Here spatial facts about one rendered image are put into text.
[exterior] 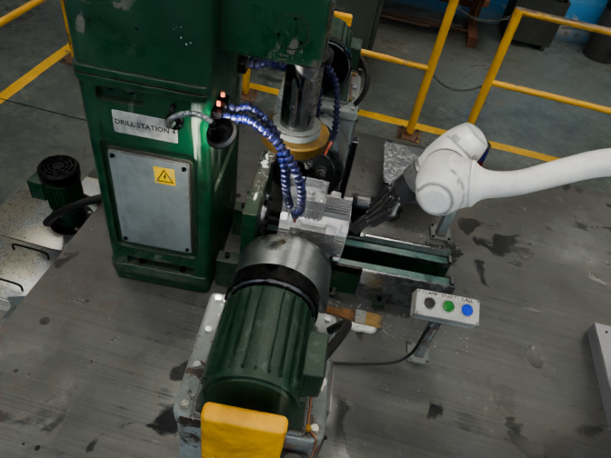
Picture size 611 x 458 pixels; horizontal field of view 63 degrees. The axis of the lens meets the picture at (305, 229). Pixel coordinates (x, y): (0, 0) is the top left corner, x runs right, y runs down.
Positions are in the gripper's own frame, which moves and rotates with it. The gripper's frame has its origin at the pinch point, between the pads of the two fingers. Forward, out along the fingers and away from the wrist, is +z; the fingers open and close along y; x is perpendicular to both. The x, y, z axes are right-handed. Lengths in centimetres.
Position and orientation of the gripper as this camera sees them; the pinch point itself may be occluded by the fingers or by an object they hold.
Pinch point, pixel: (360, 224)
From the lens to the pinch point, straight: 144.1
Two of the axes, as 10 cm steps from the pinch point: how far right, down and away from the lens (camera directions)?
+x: 7.8, 5.1, 3.5
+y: -1.3, 6.9, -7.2
